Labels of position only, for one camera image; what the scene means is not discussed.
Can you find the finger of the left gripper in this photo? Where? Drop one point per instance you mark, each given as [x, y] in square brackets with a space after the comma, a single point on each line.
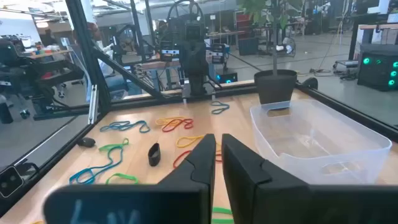
[213, 92]
[185, 90]

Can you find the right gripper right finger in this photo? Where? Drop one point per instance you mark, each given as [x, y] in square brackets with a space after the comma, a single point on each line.
[311, 205]

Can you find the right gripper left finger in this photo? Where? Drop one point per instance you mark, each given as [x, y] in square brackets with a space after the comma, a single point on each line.
[140, 205]

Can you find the blue rubber band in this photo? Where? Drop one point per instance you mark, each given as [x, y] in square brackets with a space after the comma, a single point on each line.
[74, 178]
[115, 160]
[228, 108]
[109, 127]
[146, 129]

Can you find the yellow rubber band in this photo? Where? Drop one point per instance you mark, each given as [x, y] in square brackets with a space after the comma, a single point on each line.
[160, 121]
[37, 222]
[178, 143]

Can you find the small black block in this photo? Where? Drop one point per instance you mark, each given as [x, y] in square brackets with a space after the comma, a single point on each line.
[86, 142]

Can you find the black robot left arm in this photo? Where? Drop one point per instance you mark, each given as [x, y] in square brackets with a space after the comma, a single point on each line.
[192, 49]

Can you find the clear plastic bin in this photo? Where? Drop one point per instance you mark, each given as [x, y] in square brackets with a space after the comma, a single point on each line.
[311, 174]

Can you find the black computer blue lights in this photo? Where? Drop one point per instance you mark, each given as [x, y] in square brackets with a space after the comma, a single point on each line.
[226, 77]

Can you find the wooden workbench blue legs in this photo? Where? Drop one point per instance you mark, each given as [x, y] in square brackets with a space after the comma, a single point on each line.
[155, 66]

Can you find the black equipment case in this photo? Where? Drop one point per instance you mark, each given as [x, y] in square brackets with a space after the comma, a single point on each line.
[248, 46]

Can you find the green plant black pot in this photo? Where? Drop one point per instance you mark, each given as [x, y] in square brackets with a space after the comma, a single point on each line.
[275, 88]

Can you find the floor fan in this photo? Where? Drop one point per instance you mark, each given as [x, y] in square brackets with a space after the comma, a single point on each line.
[287, 48]

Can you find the person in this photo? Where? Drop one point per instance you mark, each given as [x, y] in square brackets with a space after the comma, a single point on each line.
[105, 49]

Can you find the black computer green lights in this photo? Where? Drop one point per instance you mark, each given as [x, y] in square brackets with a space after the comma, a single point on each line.
[377, 71]

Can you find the black office chair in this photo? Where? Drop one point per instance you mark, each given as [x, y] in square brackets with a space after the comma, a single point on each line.
[21, 74]

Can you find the wooden desk black legs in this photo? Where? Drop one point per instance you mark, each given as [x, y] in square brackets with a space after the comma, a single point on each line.
[376, 27]

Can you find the silver frame bracket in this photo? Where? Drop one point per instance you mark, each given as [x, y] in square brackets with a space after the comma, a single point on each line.
[92, 104]

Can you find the black frame knob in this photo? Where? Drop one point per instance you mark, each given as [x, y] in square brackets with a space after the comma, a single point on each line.
[311, 83]

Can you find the black aluminium table frame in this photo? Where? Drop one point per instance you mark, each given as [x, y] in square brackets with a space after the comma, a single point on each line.
[87, 56]

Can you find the small black camera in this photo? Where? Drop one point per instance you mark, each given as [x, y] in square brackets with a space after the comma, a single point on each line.
[9, 182]

